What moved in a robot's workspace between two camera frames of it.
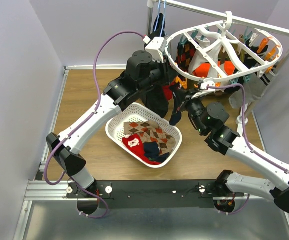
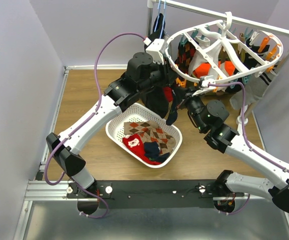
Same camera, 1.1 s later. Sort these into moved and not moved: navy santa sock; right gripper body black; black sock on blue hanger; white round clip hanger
Moved: navy santa sock
Not moved: black sock on blue hanger; white round clip hanger; right gripper body black
